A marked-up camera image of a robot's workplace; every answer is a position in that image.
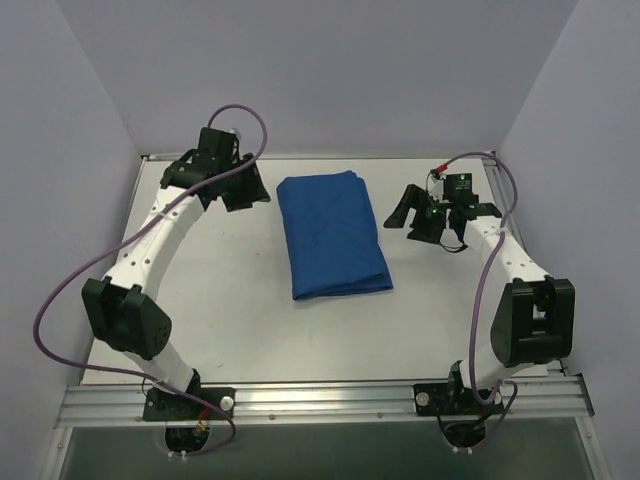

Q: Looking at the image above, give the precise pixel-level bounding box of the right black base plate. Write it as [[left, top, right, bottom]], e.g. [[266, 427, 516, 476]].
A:
[[412, 382, 504, 417]]

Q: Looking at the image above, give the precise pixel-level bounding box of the blue surgical drape cloth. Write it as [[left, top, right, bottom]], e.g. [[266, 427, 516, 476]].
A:
[[276, 171, 393, 301]]

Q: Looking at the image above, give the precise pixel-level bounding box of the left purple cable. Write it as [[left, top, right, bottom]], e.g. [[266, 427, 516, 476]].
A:
[[33, 104, 269, 456]]

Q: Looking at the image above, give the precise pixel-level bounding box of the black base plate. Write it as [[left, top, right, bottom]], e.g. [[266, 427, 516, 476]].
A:
[[412, 382, 504, 417], [142, 386, 236, 422]]

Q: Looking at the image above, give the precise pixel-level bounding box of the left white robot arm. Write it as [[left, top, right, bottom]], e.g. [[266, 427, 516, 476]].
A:
[[81, 127, 270, 419]]

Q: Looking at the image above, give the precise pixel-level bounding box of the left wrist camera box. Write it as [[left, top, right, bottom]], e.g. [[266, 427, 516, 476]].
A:
[[228, 128, 241, 145]]

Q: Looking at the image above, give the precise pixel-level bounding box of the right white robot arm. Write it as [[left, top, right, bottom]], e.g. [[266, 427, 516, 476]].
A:
[[384, 184, 576, 413]]

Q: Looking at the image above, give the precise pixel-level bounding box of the aluminium front rail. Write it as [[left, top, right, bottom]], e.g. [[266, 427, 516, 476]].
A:
[[56, 369, 594, 428]]

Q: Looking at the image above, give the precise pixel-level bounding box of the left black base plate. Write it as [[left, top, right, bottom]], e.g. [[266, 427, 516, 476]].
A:
[[142, 386, 236, 422]]

